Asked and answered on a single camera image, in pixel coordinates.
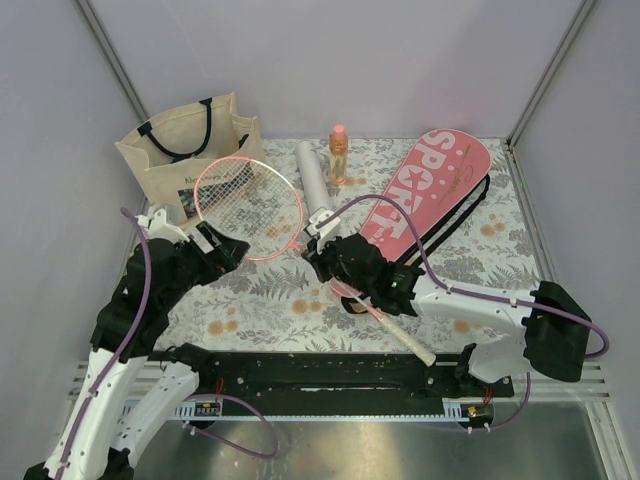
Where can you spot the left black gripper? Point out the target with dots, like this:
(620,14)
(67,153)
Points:
(226,255)

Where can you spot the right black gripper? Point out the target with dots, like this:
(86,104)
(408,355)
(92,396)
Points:
(317,257)

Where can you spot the white shuttlecock tube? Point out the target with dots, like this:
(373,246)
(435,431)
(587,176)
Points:
(314,185)

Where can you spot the pink racket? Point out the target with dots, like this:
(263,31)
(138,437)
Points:
(251,202)

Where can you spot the pink racket cover bag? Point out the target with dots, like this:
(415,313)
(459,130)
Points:
(436,177)

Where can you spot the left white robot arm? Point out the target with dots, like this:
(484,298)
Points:
(100,440)

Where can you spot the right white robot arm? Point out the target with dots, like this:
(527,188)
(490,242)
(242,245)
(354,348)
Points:
(544,329)

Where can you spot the floral table mat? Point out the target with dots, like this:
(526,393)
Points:
(279,305)

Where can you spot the beige canvas tote bag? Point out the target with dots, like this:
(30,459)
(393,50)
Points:
(168,152)

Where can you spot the orange drink bottle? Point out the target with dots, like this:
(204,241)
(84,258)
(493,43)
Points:
(338,153)

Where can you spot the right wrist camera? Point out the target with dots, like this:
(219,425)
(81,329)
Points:
(323,226)

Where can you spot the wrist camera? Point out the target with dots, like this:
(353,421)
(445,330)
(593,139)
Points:
(157,223)
(323,226)

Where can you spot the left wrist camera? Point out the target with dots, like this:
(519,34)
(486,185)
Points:
(157,223)

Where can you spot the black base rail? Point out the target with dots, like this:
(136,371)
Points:
(259,374)

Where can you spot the white cable duct strip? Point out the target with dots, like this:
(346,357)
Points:
(357,404)

